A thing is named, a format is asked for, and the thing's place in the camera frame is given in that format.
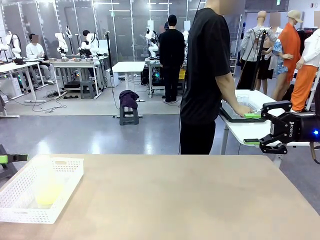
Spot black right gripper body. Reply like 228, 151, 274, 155
271, 112, 303, 145

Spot translucent plastic Erlenmeyer flask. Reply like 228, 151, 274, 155
33, 154, 65, 210

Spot person's right forearm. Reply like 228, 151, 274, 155
215, 73, 247, 111

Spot person's right hand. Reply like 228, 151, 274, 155
235, 103, 254, 118

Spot black flat tray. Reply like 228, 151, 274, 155
219, 99, 272, 123

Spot white side table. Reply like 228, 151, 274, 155
219, 89, 320, 163

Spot figure in blue floral clothes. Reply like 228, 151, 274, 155
267, 12, 294, 76

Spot black tripod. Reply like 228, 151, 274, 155
249, 27, 268, 91

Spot white shoe rack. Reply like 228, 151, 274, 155
229, 56, 238, 77

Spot mannequin in orange with cap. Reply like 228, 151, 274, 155
271, 9, 303, 101

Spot mannequin in grey shirt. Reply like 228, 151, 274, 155
236, 10, 279, 91

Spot white box under desk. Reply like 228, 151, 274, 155
0, 77, 22, 97

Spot dark clothes on rack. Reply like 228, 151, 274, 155
296, 27, 316, 51

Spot person in black T-shirt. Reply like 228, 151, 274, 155
179, 0, 237, 155

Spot white office desk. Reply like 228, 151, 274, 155
0, 61, 48, 104

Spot grey plastic step stool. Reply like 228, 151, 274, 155
79, 80, 97, 100
118, 106, 144, 126

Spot seated person in white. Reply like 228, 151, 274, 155
26, 34, 57, 86

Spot long white workbench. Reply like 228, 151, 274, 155
48, 58, 107, 97

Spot standing person in black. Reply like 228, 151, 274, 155
158, 14, 186, 105

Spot dark purple jacket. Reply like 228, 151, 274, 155
118, 89, 140, 110

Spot white equipment workbench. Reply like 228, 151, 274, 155
144, 56, 187, 99

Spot black pole stand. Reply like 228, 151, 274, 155
104, 31, 121, 119

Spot small white standing table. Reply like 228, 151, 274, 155
112, 61, 146, 103

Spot black floor cables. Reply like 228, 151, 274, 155
31, 89, 68, 114

